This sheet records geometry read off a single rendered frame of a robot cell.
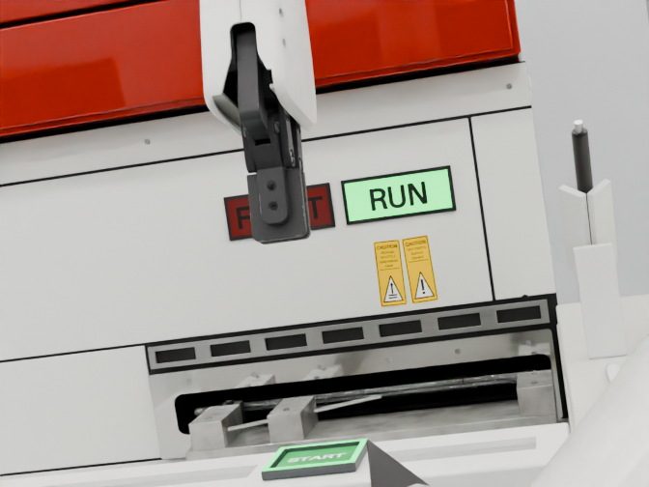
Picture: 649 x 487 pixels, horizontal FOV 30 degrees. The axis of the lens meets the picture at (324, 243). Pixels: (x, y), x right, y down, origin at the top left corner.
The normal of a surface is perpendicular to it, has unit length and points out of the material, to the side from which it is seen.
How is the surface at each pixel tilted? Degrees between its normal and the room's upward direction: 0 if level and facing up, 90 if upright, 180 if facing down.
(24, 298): 90
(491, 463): 0
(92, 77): 90
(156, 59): 90
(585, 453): 46
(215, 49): 76
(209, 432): 90
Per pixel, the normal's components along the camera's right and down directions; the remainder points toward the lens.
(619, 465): -0.70, -0.50
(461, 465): -0.14, -0.99
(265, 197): -0.19, -0.13
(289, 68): 0.96, -0.07
